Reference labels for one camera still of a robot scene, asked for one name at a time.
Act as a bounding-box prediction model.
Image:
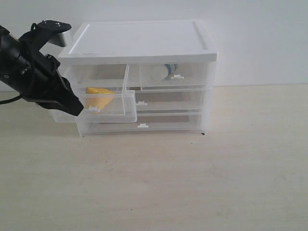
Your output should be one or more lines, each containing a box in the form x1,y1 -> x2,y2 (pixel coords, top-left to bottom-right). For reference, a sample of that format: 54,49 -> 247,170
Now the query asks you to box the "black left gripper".
18,31 -> 84,116

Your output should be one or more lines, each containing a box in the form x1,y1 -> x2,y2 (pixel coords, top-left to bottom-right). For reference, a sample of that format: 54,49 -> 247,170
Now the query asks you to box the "yellow cheese wedge block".
86,87 -> 114,113

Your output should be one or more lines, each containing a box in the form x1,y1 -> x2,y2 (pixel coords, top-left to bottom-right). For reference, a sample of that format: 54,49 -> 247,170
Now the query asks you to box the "blue white cylindrical bottle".
150,64 -> 178,81

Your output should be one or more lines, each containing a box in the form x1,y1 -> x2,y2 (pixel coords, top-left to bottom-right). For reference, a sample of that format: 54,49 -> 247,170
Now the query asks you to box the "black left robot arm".
0,20 -> 84,116

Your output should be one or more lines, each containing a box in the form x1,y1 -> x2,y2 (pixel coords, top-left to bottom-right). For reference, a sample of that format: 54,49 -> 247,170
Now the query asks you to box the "white plastic drawer cabinet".
59,19 -> 218,134

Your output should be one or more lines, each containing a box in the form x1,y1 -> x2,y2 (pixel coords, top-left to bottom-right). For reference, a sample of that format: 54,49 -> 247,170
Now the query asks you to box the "bottom wide clear drawer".
77,113 -> 206,137

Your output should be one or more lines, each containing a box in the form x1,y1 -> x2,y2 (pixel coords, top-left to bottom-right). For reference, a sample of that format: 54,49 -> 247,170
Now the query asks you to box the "wide clear drawer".
135,91 -> 205,111
77,113 -> 206,137

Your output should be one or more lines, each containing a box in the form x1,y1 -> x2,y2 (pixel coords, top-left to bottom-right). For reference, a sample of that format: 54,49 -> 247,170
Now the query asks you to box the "middle wide clear drawer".
135,91 -> 205,111

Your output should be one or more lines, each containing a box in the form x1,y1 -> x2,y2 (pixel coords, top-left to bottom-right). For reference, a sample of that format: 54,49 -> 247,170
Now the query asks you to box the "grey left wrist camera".
30,20 -> 73,49

